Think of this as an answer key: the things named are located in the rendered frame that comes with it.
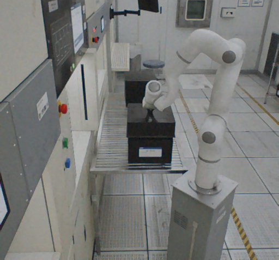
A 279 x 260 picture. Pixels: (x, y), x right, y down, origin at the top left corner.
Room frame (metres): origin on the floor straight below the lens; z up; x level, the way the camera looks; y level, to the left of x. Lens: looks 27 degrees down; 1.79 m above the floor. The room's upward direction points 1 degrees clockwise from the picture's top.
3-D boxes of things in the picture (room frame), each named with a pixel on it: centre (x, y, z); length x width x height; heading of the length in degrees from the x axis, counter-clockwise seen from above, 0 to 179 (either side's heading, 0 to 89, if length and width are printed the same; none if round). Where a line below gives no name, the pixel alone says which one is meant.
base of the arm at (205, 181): (1.26, -0.38, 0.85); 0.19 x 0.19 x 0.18
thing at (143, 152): (1.58, -0.07, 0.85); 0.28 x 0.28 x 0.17; 1
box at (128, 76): (2.45, 0.00, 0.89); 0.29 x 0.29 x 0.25; 6
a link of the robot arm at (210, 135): (1.23, -0.37, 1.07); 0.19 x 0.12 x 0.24; 156
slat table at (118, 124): (2.02, 0.02, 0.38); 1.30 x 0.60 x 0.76; 2
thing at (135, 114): (1.58, -0.07, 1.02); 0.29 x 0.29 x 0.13; 2
